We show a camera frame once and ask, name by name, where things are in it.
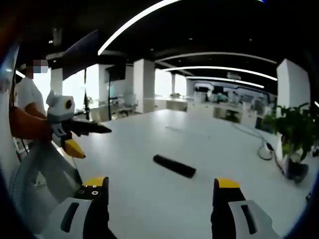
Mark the long ceiling light strip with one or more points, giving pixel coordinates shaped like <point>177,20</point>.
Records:
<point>129,25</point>
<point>224,69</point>

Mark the black light stand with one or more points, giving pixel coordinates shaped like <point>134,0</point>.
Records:
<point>86,99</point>

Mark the row of office desks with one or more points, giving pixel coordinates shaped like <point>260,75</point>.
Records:
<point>219,109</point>

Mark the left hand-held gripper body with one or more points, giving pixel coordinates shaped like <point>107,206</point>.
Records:
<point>58,107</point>

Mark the black remote control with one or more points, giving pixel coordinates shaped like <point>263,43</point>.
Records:
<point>174,166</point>

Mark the white mesh office chair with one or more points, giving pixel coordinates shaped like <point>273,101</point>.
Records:
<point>47,171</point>

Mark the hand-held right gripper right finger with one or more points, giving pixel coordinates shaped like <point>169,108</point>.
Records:
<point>239,219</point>

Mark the green potted plant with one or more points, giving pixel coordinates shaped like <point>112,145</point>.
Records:
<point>296,129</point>

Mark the grey office chair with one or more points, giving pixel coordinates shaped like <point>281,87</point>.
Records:
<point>130,102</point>

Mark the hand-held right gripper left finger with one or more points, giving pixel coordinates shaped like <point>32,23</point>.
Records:
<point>74,219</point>

